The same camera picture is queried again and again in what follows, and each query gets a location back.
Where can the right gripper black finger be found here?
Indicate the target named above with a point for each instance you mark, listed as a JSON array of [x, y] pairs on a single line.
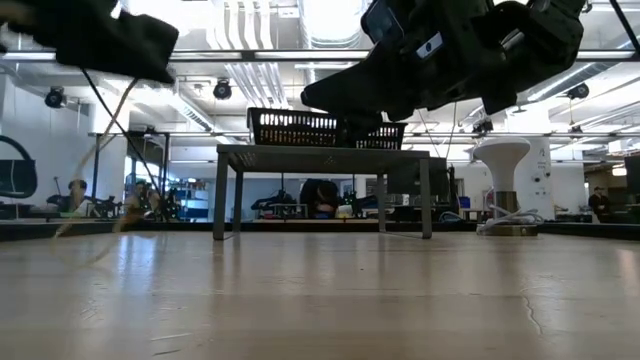
[[350, 95]]

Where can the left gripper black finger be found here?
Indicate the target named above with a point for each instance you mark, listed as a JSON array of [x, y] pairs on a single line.
[[150, 50]]

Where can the yellow rubber band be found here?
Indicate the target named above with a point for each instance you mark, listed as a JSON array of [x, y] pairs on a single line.
[[112, 127]]

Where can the grey perforated metal shelf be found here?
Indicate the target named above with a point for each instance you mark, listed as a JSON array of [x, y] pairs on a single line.
[[320, 157]]

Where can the person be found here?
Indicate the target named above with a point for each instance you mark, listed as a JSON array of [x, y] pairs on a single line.
[[142, 200], [599, 205], [75, 197], [320, 200]]

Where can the black monitor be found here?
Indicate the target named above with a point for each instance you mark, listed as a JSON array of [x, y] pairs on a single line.
[[17, 177]]

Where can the black ceiling camera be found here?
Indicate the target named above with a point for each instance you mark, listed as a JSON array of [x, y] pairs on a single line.
[[55, 97], [222, 90], [578, 91], [483, 126]]

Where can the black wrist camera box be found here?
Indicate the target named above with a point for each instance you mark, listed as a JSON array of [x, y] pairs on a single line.
[[382, 22]]

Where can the black background rack frame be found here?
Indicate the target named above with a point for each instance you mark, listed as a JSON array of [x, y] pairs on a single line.
[[165, 175]]

